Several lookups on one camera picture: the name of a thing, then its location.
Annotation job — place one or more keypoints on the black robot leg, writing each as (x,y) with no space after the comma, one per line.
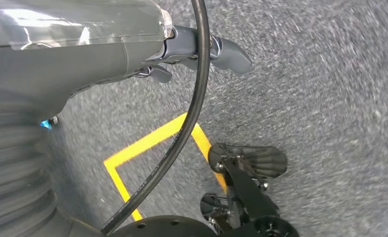
(249,196)

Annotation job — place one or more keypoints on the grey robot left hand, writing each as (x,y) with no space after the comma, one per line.
(66,55)

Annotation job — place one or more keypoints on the black robot foot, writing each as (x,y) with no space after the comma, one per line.
(262,160)
(210,204)

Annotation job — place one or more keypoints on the yellow floor tape square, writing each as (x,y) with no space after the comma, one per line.
(148,140)

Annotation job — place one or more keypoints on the black round robot body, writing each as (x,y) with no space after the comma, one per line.
(164,227)

